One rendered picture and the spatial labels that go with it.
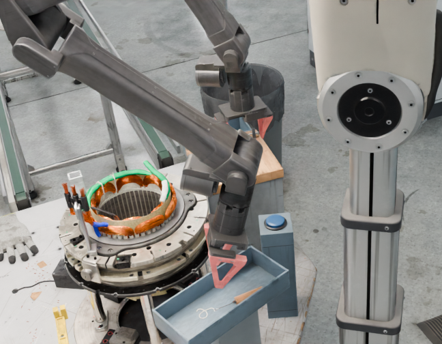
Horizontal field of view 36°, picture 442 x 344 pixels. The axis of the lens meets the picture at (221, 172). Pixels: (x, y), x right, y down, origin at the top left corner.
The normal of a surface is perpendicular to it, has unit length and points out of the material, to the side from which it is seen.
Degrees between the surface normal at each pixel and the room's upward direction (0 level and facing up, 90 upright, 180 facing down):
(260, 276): 0
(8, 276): 0
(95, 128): 0
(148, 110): 103
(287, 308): 90
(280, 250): 90
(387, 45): 109
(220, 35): 96
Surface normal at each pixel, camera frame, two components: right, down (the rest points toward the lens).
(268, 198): 0.28, 0.51
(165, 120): -0.21, 0.73
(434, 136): -0.11, -0.82
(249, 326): 0.64, 0.37
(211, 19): -0.28, 0.57
